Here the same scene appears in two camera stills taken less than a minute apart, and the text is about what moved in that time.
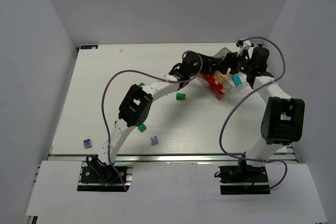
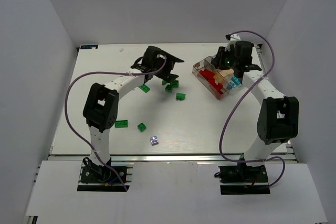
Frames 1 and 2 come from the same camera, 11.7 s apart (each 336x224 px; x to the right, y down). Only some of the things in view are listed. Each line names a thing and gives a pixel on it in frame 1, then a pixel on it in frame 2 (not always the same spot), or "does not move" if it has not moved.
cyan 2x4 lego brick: [237, 80] does not move
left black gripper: [210, 60] -> [169, 66]
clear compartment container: [218, 84] does not move
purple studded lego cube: [154, 140] does not move
